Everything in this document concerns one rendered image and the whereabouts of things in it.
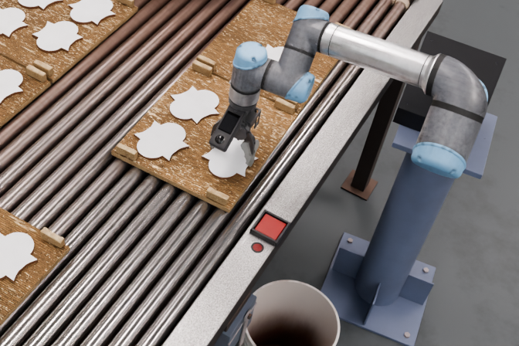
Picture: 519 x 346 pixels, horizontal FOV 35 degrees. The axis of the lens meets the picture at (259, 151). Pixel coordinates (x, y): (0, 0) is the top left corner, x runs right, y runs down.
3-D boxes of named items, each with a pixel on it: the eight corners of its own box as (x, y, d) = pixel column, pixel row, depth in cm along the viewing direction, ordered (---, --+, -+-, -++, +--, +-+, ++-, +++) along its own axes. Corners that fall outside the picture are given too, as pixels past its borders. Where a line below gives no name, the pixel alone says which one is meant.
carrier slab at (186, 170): (297, 117, 229) (298, 113, 228) (228, 213, 203) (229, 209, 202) (191, 68, 237) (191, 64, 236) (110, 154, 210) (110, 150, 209)
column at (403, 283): (435, 269, 315) (517, 111, 252) (412, 349, 290) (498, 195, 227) (343, 233, 321) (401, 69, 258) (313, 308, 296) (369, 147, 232)
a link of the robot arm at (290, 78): (319, 59, 185) (275, 42, 187) (302, 105, 186) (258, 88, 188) (322, 62, 193) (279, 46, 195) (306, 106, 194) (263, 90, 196)
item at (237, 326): (254, 330, 209) (263, 292, 196) (227, 371, 201) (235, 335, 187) (216, 309, 212) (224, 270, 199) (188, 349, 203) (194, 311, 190)
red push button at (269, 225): (286, 227, 203) (286, 224, 202) (274, 243, 199) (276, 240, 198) (265, 216, 204) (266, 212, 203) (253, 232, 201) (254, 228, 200)
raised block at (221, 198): (228, 202, 203) (230, 195, 201) (225, 207, 202) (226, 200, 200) (208, 192, 204) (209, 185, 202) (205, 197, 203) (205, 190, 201)
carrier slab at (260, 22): (353, 40, 256) (354, 36, 255) (297, 116, 230) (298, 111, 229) (256, -2, 264) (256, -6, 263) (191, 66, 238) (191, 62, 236)
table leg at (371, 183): (378, 182, 342) (438, 23, 279) (366, 201, 334) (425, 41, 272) (351, 170, 345) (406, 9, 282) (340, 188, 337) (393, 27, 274)
